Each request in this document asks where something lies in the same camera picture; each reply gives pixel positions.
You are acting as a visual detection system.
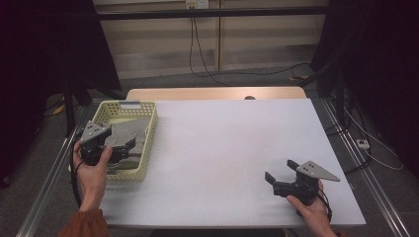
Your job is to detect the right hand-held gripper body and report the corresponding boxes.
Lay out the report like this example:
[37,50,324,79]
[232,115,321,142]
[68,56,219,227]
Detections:
[272,159,342,207]

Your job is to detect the black horizontal bar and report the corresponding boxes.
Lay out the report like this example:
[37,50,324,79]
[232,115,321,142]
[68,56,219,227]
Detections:
[96,5,331,22]

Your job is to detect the black curtain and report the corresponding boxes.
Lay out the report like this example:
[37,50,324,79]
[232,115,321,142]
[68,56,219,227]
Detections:
[310,0,419,180]
[0,0,123,190]

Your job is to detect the right hand-held gripper black cable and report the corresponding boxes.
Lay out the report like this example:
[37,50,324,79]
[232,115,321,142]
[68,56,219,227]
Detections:
[316,188,333,222]

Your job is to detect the white table mat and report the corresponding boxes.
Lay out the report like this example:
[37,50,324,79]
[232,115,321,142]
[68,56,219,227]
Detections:
[98,98,368,230]

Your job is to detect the aluminium floor rail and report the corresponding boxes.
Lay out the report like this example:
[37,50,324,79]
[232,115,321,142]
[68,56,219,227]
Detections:
[15,98,101,237]
[320,98,412,237]

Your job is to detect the black tripod stand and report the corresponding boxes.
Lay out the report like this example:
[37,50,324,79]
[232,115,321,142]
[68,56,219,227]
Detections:
[61,74,126,138]

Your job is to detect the left hand-held gripper black cable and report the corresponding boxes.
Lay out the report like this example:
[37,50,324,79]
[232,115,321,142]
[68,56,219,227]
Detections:
[69,130,84,209]

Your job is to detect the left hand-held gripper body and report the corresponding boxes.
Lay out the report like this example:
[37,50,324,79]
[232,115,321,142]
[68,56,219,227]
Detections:
[79,120,131,167]

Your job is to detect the grey pants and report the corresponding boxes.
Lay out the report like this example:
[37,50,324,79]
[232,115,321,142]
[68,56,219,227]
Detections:
[104,118,151,171]

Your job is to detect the hand-held gripper black cable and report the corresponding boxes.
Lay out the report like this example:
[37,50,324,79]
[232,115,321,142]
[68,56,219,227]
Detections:
[69,130,84,209]
[316,188,333,222]

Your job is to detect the person's left hand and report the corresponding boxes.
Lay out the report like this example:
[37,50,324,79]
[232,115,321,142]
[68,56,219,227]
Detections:
[72,140,114,212]

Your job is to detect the black floor cable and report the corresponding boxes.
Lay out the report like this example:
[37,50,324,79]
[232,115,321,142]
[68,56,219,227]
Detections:
[325,120,374,176]

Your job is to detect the wooden table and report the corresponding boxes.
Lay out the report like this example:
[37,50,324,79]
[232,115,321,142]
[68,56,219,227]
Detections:
[126,86,307,102]

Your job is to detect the person's right hand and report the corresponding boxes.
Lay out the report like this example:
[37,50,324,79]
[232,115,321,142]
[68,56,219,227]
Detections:
[285,180,338,237]

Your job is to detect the white wall socket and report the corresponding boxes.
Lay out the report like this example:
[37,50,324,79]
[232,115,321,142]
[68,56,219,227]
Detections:
[185,0,210,10]

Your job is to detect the black hanging cable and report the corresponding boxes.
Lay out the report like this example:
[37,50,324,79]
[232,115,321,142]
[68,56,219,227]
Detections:
[192,16,232,88]
[188,16,311,80]

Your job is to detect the black metal stand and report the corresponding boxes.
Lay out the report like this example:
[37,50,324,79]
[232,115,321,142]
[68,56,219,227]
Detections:
[295,58,351,128]

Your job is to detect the yellow perforated plastic basket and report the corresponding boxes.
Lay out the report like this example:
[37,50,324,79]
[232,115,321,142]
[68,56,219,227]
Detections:
[67,100,159,183]

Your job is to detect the white floor cable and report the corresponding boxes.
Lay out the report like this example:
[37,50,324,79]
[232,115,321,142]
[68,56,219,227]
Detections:
[343,108,405,172]

